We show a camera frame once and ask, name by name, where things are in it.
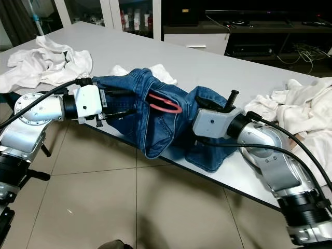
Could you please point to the white printed T-shirt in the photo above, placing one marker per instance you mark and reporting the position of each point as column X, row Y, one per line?
column 46, row 65

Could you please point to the dark robot foot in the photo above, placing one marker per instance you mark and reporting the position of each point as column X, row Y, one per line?
column 113, row 245

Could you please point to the dark TV stand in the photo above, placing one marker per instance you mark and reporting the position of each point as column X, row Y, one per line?
column 264, row 31

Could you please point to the large white garment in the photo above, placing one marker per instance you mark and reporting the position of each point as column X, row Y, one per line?
column 301, row 109

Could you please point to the white bottle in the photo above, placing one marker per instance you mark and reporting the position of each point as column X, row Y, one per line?
column 136, row 22
column 124, row 22

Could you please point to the red plastic hanger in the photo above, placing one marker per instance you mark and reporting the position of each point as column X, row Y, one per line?
column 166, row 109

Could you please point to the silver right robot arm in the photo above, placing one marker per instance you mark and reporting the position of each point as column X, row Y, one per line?
column 280, row 161

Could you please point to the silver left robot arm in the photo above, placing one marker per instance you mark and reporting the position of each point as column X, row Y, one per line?
column 31, row 116

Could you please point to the dark grey curtain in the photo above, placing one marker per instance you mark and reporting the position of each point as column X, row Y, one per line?
column 21, row 21

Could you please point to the white table with black legs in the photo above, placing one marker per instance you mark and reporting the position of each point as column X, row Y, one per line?
column 202, row 67

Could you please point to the red bottle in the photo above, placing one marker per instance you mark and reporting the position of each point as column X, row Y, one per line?
column 147, row 23

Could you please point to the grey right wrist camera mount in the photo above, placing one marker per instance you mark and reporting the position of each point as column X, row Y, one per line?
column 215, row 123

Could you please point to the white low drawer unit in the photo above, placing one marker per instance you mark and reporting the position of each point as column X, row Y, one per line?
column 194, row 42

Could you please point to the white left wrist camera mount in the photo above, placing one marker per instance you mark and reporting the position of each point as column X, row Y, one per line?
column 89, row 102

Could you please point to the white crumpled garment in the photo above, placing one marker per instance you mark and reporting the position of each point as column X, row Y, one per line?
column 161, row 72

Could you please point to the blue denim jeans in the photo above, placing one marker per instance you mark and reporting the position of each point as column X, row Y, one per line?
column 155, row 129

